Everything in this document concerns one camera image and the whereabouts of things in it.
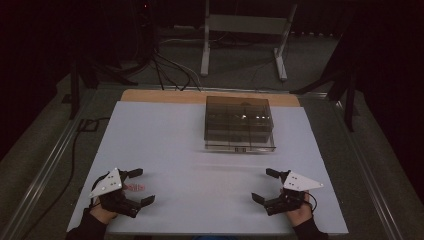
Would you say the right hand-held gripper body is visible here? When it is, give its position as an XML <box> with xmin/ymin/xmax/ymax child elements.
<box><xmin>263</xmin><ymin>170</ymin><xmax>325</xmax><ymax>217</ymax></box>

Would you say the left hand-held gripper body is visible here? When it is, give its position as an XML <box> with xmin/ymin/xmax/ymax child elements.
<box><xmin>88</xmin><ymin>167</ymin><xmax>142</xmax><ymax>219</ymax></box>

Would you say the person's right hand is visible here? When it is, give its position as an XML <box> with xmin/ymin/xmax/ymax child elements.
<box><xmin>279</xmin><ymin>188</ymin><xmax>315</xmax><ymax>228</ymax></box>

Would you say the person's left hand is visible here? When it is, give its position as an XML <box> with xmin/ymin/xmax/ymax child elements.
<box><xmin>89</xmin><ymin>195</ymin><xmax>118</xmax><ymax>225</ymax></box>

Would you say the small red object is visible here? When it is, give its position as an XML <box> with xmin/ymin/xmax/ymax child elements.
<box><xmin>122</xmin><ymin>183</ymin><xmax>147</xmax><ymax>193</ymax></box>

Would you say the white table mat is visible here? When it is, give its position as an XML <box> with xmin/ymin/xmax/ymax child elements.
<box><xmin>66</xmin><ymin>100</ymin><xmax>350</xmax><ymax>237</ymax></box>

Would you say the dark transparent compartment box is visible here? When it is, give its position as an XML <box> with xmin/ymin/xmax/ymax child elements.
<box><xmin>203</xmin><ymin>95</ymin><xmax>277</xmax><ymax>155</ymax></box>

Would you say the black metal stand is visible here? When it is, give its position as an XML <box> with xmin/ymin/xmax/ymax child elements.
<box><xmin>289</xmin><ymin>19</ymin><xmax>361</xmax><ymax>133</ymax></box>
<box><xmin>61</xmin><ymin>59</ymin><xmax>140</xmax><ymax>121</ymax></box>

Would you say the white metal stand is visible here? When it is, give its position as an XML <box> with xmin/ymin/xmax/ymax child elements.
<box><xmin>199</xmin><ymin>0</ymin><xmax>299</xmax><ymax>83</ymax></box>

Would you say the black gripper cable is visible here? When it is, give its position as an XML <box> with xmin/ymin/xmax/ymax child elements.
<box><xmin>302</xmin><ymin>191</ymin><xmax>319</xmax><ymax>213</ymax></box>

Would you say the black floor cable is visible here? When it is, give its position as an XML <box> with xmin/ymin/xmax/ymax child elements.
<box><xmin>19</xmin><ymin>116</ymin><xmax>112</xmax><ymax>240</ymax></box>

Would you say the aluminium floor rail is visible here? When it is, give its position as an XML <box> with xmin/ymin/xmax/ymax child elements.
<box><xmin>0</xmin><ymin>87</ymin><xmax>98</xmax><ymax>240</ymax></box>
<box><xmin>329</xmin><ymin>96</ymin><xmax>406</xmax><ymax>240</ymax></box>

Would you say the bundle of black cables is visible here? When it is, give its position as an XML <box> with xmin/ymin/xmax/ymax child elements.
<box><xmin>131</xmin><ymin>33</ymin><xmax>203</xmax><ymax>93</ymax></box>

